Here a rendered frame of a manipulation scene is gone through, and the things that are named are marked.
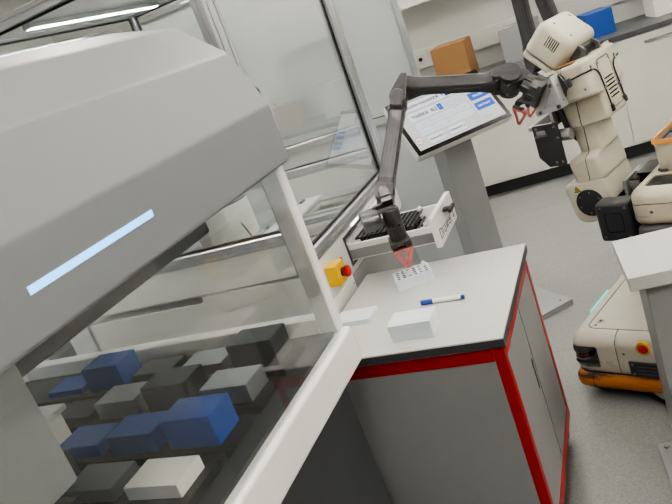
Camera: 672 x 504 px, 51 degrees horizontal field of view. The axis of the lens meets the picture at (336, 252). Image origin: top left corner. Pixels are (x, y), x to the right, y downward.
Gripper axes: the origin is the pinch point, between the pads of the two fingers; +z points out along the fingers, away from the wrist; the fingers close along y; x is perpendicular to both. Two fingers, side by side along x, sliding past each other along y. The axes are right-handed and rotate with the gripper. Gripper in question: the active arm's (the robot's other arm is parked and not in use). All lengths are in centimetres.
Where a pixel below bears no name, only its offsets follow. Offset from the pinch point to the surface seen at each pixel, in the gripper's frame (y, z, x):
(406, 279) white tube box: 3.1, 3.9, -2.0
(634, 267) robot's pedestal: 43, 7, 55
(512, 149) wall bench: -302, 45, 119
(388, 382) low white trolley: 40.3, 17.6, -17.6
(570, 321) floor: -82, 81, 69
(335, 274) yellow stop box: 0.7, -4.8, -23.4
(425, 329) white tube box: 41.8, 5.2, -3.2
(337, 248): -14.8, -8.5, -20.5
